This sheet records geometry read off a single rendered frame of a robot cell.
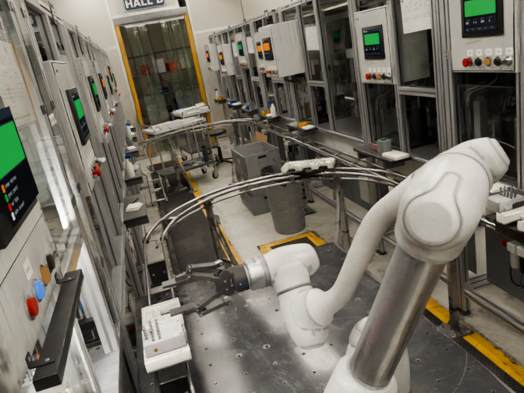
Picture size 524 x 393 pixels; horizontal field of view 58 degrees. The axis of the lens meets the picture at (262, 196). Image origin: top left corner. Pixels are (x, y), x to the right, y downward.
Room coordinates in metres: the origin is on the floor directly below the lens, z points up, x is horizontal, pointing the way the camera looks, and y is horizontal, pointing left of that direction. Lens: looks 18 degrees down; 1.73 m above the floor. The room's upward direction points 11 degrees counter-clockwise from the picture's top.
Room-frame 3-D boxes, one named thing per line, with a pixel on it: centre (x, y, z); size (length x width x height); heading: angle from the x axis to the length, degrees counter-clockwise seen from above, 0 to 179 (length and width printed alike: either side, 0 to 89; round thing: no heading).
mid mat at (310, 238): (3.54, -0.24, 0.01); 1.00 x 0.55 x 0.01; 12
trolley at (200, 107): (8.09, 0.90, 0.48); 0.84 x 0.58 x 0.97; 20
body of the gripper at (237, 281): (1.20, 0.13, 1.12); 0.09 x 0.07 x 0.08; 102
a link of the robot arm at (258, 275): (1.22, 0.06, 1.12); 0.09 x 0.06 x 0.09; 12
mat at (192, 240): (5.79, 1.03, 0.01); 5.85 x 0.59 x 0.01; 12
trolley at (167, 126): (6.76, 1.02, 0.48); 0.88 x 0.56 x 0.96; 120
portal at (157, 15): (9.42, 1.39, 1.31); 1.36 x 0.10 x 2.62; 102
